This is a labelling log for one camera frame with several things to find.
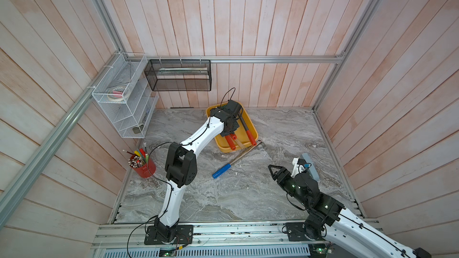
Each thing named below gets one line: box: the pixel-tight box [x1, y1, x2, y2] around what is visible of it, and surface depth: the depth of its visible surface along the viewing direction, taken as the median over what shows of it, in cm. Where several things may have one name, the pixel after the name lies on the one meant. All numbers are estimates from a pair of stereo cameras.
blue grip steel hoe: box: [212, 140, 263, 179], surface depth 94 cm
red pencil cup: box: [122, 143, 156, 179], surface depth 86 cm
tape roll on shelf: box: [107, 86, 126, 102], surface depth 75 cm
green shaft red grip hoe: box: [224, 134, 237, 151], surface depth 95 cm
